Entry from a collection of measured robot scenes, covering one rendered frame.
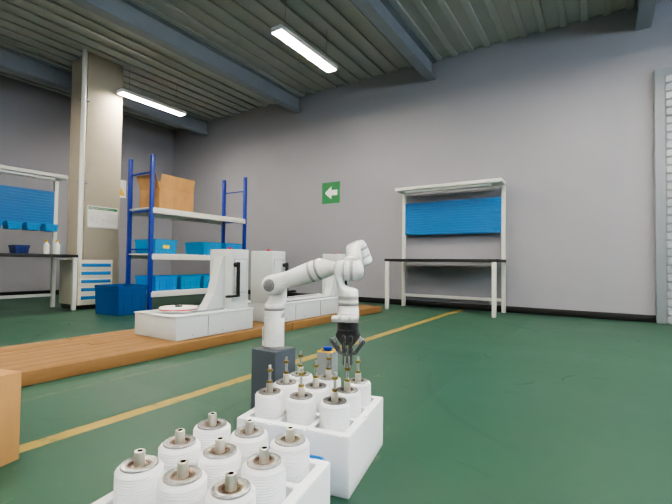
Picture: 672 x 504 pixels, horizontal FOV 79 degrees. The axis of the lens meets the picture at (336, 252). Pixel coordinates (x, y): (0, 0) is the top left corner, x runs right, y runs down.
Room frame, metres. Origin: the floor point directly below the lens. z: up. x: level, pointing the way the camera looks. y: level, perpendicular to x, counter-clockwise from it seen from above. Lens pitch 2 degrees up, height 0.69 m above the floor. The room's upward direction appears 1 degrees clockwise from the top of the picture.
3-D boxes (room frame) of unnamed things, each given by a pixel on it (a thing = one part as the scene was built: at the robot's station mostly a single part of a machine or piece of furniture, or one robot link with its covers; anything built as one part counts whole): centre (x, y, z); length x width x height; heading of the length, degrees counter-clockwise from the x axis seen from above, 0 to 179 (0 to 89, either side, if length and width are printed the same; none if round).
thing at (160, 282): (6.10, 2.67, 0.36); 0.50 x 0.38 x 0.21; 58
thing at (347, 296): (1.41, -0.04, 0.62); 0.09 x 0.07 x 0.15; 81
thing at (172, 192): (6.27, 2.64, 1.70); 0.71 x 0.54 x 0.51; 150
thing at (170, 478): (0.84, 0.31, 0.25); 0.08 x 0.08 x 0.01
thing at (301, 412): (1.34, 0.11, 0.16); 0.10 x 0.10 x 0.18
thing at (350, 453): (1.45, 0.07, 0.09); 0.39 x 0.39 x 0.18; 69
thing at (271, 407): (1.39, 0.22, 0.16); 0.10 x 0.10 x 0.18
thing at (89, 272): (5.97, 3.64, 0.35); 0.57 x 0.47 x 0.69; 57
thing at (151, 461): (0.89, 0.42, 0.25); 0.08 x 0.08 x 0.01
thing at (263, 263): (4.83, 0.40, 0.45); 1.51 x 0.57 x 0.74; 147
